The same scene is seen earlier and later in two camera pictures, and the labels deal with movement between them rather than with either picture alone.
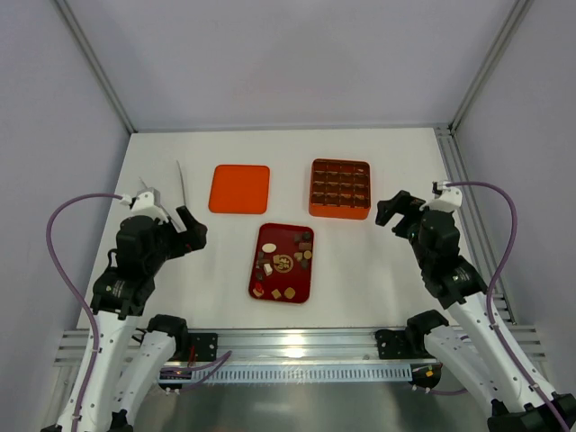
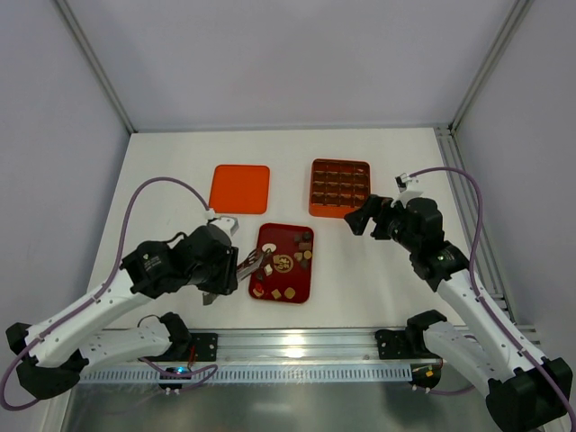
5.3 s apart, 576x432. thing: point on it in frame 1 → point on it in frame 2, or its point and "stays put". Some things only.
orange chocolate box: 340,189 stays put
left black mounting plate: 205,346 stays put
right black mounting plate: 391,344 stays put
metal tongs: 183,188 → 243,270
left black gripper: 181,231 → 230,271
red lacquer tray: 282,266 stays put
